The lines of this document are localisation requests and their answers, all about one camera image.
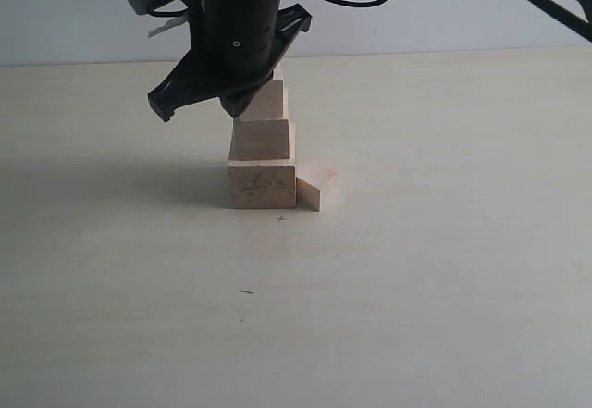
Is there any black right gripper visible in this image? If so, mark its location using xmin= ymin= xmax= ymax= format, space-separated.
xmin=147 ymin=0 xmax=312 ymax=122

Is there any medium wooden cube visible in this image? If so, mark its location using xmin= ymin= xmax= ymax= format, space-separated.
xmin=229 ymin=118 xmax=295 ymax=162

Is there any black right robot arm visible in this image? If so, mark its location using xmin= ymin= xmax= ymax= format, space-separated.
xmin=147 ymin=0 xmax=591 ymax=122

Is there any small wooden cube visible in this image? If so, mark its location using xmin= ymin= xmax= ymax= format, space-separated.
xmin=236 ymin=65 xmax=289 ymax=122

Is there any smallest wooden cube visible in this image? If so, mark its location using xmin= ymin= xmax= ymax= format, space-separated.
xmin=296 ymin=161 xmax=338 ymax=212

